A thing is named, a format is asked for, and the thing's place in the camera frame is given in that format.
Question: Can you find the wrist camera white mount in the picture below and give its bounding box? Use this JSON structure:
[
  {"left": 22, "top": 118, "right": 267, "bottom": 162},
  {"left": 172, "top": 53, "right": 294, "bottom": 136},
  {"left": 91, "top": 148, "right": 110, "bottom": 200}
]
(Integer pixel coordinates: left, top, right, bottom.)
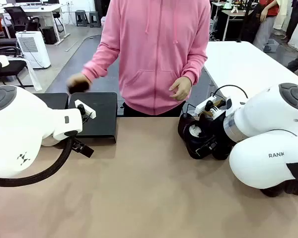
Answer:
[
  {"left": 195, "top": 95, "right": 233, "bottom": 120},
  {"left": 74, "top": 99, "right": 97, "bottom": 123}
]

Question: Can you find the person's left forearm pink sleeve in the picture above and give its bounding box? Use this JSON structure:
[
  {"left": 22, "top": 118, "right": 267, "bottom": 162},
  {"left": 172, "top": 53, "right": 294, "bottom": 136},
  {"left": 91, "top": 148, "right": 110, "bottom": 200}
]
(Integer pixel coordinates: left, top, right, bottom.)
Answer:
[{"left": 182, "top": 42, "right": 210, "bottom": 85}]

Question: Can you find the black corrugated cable hose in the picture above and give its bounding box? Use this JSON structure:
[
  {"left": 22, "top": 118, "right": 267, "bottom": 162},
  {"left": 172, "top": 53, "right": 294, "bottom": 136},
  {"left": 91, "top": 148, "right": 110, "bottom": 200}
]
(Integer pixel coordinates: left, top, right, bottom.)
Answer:
[{"left": 0, "top": 135, "right": 74, "bottom": 188}]

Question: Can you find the person's right forearm pink sleeve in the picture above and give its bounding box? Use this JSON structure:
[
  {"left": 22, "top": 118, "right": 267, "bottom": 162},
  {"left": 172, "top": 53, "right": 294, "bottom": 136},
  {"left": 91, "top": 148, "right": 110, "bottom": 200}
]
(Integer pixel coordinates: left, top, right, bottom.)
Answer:
[{"left": 81, "top": 47, "right": 120, "bottom": 81}]

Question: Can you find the black office chair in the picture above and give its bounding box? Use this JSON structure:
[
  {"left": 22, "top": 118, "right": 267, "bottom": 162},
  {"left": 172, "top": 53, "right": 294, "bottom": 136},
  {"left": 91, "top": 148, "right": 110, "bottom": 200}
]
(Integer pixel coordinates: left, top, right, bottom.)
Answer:
[
  {"left": 0, "top": 58, "right": 34, "bottom": 89},
  {"left": 3, "top": 6, "right": 41, "bottom": 33}
]

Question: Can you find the brown top side table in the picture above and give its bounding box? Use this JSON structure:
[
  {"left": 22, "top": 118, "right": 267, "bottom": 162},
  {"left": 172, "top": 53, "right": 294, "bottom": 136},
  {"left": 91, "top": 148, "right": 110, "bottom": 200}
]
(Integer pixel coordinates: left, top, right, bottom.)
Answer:
[{"left": 222, "top": 8, "right": 254, "bottom": 42}]

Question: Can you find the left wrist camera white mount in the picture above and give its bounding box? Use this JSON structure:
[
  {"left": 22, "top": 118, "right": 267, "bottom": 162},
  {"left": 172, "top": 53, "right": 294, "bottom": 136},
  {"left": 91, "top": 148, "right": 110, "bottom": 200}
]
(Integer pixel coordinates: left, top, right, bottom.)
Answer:
[{"left": 74, "top": 99, "right": 97, "bottom": 123}]

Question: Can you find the grey plastic stool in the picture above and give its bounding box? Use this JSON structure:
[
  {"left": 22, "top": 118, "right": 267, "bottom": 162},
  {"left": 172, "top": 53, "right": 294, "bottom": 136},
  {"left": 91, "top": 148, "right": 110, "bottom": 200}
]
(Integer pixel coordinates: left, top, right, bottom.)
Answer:
[
  {"left": 89, "top": 11, "right": 102, "bottom": 28},
  {"left": 74, "top": 9, "right": 89, "bottom": 27}
]

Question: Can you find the black computer tower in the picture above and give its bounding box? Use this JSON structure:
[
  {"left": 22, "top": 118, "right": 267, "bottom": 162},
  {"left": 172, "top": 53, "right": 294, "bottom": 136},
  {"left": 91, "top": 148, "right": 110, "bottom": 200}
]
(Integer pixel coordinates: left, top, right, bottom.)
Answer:
[{"left": 42, "top": 26, "right": 58, "bottom": 46}]

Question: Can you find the person's right hand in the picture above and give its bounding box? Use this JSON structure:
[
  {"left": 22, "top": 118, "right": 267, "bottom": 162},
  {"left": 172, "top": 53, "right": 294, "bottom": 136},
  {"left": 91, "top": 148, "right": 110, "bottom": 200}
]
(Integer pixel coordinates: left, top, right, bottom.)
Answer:
[{"left": 67, "top": 73, "right": 92, "bottom": 87}]

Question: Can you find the person in dark clothes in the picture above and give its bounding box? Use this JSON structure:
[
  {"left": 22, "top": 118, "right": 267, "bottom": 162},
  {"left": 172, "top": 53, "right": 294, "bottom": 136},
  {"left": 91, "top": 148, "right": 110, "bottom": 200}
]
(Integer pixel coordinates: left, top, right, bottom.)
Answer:
[{"left": 286, "top": 0, "right": 298, "bottom": 45}]

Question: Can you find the person in red shirt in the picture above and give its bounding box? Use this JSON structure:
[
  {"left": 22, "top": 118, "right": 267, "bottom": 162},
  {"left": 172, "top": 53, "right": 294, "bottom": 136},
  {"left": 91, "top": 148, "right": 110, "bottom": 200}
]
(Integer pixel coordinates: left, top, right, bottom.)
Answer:
[{"left": 252, "top": 0, "right": 282, "bottom": 52}]

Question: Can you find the person in pink hoodie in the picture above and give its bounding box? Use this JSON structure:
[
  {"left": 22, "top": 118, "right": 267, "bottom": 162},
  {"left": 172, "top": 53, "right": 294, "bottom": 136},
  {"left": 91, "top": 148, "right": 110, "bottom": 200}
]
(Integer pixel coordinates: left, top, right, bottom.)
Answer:
[{"left": 81, "top": 0, "right": 212, "bottom": 117}]

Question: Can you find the white office desk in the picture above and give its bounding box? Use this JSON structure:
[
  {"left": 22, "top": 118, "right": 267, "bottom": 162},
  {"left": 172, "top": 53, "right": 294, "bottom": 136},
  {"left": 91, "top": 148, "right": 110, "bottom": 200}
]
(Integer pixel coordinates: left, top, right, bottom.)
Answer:
[{"left": 0, "top": 3, "right": 71, "bottom": 46}]

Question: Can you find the thin black camera cable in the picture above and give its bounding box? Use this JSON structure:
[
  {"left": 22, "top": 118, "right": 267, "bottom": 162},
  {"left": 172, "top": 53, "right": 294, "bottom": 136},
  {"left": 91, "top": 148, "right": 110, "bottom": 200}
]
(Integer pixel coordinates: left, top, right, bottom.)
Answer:
[{"left": 212, "top": 84, "right": 249, "bottom": 100}]

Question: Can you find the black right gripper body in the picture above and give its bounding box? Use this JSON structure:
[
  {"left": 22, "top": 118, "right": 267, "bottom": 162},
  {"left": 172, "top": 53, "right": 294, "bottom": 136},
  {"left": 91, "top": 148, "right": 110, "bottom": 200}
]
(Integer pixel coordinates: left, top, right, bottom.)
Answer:
[{"left": 208, "top": 113, "right": 230, "bottom": 152}]

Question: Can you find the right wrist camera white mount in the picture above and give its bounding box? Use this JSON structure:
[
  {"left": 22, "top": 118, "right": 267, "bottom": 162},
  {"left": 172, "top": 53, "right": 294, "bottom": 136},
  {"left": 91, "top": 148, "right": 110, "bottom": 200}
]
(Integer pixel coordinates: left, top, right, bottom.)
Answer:
[{"left": 195, "top": 95, "right": 233, "bottom": 120}]

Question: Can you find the white air purifier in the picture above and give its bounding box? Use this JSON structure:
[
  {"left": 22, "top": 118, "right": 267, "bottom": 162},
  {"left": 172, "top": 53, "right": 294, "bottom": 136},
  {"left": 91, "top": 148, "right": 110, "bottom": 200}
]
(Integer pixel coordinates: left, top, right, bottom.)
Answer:
[{"left": 15, "top": 31, "right": 52, "bottom": 70}]

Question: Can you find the white table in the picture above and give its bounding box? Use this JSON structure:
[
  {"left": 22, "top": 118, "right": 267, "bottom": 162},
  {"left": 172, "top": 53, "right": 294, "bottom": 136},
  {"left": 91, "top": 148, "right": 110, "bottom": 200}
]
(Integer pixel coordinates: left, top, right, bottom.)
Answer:
[{"left": 204, "top": 41, "right": 298, "bottom": 102}]

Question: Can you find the dark brown brush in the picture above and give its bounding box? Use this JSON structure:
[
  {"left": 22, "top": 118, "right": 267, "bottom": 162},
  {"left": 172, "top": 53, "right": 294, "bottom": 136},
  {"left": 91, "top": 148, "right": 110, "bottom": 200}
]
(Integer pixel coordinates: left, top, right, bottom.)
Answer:
[{"left": 68, "top": 83, "right": 90, "bottom": 95}]

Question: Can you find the person's left hand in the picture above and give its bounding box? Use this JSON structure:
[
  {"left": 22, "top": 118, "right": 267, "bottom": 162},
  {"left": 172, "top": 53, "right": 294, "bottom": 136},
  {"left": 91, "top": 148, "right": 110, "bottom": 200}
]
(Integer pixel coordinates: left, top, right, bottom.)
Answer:
[{"left": 168, "top": 76, "right": 193, "bottom": 102}]

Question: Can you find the grey plastic bin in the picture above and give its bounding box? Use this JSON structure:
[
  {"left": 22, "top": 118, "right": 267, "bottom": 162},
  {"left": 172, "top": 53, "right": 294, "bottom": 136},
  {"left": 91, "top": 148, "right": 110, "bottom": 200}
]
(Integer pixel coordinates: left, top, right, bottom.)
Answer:
[{"left": 263, "top": 38, "right": 280, "bottom": 53}]

